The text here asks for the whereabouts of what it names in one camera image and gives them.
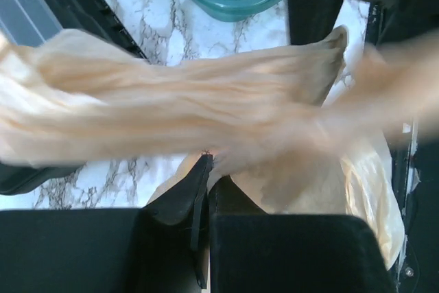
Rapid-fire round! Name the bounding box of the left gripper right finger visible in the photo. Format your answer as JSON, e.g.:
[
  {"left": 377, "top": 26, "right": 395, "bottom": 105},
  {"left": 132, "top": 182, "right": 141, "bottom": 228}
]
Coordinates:
[{"left": 209, "top": 177, "right": 396, "bottom": 293}]

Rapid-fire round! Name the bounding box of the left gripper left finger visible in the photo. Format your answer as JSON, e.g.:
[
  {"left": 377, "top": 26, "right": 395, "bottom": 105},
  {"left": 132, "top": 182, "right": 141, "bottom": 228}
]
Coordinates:
[{"left": 1, "top": 154, "right": 213, "bottom": 292}]

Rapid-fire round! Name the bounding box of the peach plastic bag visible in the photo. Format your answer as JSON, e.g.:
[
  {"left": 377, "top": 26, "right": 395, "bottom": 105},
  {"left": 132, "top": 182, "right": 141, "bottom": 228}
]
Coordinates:
[{"left": 1, "top": 26, "right": 438, "bottom": 267}]

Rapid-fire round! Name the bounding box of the black plastic toolbox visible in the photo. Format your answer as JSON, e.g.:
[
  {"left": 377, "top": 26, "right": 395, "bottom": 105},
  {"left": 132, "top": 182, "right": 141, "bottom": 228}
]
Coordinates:
[{"left": 1, "top": 0, "right": 151, "bottom": 196}]

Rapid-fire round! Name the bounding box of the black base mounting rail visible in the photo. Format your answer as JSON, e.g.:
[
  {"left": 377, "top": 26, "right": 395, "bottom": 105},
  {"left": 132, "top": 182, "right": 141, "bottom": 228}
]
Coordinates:
[{"left": 387, "top": 1, "right": 439, "bottom": 293}]

